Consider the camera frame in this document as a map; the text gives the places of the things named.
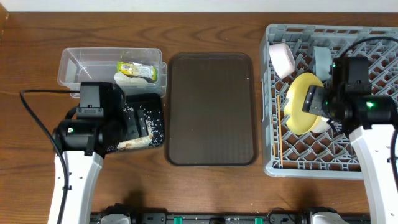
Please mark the grey plastic dishwasher rack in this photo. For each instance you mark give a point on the grey plastic dishwasher rack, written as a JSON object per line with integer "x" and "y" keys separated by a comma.
{"x": 327, "y": 155}

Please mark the black rectangular waste tray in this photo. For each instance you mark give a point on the black rectangular waste tray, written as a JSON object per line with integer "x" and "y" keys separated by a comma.
{"x": 149, "y": 99}

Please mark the dark brown serving tray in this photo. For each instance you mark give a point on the dark brown serving tray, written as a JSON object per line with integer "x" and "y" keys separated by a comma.
{"x": 211, "y": 118}

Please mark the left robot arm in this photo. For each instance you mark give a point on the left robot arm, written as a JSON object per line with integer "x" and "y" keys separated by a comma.
{"x": 100, "y": 124}

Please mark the white tissue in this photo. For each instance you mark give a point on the white tissue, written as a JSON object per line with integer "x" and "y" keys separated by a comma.
{"x": 124, "y": 80}

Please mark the yellow round plate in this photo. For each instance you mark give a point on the yellow round plate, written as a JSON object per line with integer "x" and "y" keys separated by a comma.
{"x": 300, "y": 122}

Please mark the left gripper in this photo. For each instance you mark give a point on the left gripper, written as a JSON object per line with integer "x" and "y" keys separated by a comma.
{"x": 140, "y": 127}

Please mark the clear plastic waste bin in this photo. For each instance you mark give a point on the clear plastic waste bin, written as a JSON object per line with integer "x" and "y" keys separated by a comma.
{"x": 98, "y": 64}

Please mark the rice and nuts food waste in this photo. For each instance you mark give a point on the rice and nuts food waste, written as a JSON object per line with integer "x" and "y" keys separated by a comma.
{"x": 155, "y": 127}

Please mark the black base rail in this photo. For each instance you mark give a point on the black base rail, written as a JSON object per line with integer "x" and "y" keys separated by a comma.
{"x": 119, "y": 213}

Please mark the pink white bowl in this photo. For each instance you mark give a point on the pink white bowl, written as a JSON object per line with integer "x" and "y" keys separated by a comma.
{"x": 282, "y": 59}

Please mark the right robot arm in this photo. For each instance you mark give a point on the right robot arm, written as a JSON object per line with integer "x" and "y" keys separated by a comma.
{"x": 370, "y": 123}

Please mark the green yellow snack wrapper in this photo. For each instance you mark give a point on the green yellow snack wrapper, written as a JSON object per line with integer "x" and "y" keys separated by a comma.
{"x": 133, "y": 69}

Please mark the white green cup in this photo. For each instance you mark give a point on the white green cup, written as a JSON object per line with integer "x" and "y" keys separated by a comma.
{"x": 322, "y": 126}

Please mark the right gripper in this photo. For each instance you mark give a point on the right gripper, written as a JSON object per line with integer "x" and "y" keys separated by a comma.
{"x": 311, "y": 101}

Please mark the light blue bowl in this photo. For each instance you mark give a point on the light blue bowl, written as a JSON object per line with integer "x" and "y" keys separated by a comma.
{"x": 323, "y": 62}

